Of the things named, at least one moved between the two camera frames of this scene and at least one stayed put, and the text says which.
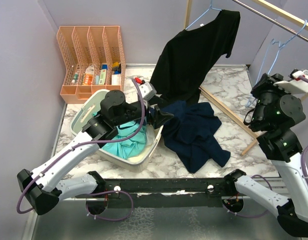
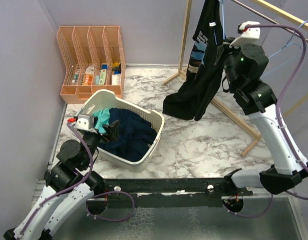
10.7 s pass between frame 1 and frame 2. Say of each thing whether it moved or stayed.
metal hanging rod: stayed
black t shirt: moved
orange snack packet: stayed
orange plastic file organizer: stayed
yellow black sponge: stayed
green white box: stayed
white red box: stayed
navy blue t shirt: moved
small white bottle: stayed
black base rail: stayed
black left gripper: moved
